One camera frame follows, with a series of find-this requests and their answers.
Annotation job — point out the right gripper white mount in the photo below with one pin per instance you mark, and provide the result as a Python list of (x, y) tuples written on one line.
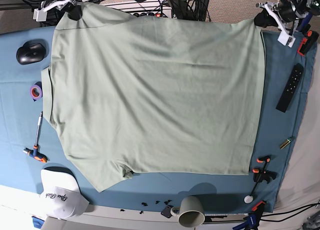
[(73, 10)]

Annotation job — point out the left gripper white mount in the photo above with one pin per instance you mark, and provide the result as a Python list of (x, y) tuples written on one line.
[(283, 14)]

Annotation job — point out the sage green T-shirt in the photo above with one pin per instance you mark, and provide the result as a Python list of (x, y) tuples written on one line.
[(131, 95)]

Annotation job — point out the black orange clamp top right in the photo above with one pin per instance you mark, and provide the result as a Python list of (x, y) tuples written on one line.
[(310, 37)]

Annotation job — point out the black computer mouse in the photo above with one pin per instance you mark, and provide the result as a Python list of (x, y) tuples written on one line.
[(30, 53)]

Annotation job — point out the black remote control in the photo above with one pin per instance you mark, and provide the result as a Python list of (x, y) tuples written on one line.
[(290, 88)]

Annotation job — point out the purple tape roll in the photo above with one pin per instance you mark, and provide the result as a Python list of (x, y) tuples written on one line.
[(36, 91)]

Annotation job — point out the small brass green stick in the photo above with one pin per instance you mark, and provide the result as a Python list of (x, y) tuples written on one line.
[(285, 143)]

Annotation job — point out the blue table cloth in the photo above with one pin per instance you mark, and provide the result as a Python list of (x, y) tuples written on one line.
[(219, 194)]

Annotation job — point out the black orange bar clamp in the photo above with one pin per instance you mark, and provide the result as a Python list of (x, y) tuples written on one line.
[(260, 175)]

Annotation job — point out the white baseball cap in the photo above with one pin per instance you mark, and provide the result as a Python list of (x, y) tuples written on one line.
[(61, 197)]

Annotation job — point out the blue orange clamp bottom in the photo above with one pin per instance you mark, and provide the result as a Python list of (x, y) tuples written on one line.
[(252, 221)]

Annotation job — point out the grey green mug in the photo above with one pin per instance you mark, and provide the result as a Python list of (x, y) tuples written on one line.
[(190, 213)]

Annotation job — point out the small dark square plate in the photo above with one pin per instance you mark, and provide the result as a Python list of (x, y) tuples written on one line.
[(166, 212)]

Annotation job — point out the black power strip red switch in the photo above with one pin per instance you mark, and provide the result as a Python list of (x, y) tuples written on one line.
[(152, 14)]

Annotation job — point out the orange handled T wrench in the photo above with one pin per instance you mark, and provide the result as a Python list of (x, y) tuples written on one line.
[(34, 153)]

